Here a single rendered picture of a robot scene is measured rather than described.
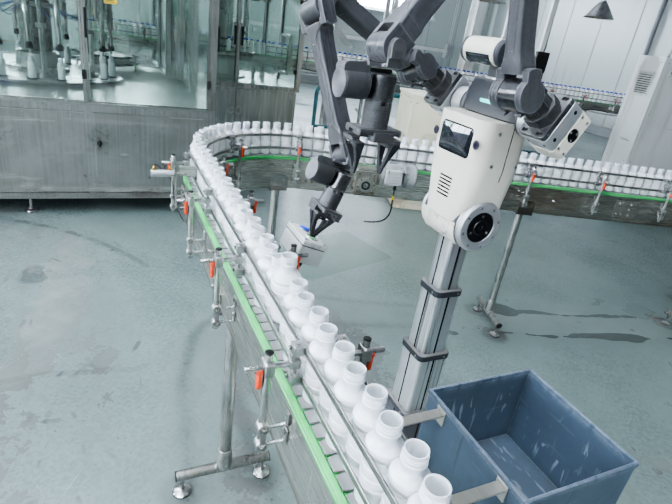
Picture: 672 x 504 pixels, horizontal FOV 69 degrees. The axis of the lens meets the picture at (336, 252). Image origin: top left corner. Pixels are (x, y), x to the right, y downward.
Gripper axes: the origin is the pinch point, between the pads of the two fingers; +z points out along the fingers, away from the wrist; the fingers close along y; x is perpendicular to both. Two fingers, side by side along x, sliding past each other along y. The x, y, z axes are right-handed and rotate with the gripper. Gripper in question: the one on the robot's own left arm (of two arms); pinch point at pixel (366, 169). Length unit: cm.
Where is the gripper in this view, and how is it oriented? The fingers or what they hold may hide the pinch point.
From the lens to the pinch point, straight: 108.1
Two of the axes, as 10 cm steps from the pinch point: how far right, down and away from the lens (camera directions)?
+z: -1.5, 9.0, 4.0
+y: 9.1, -0.4, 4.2
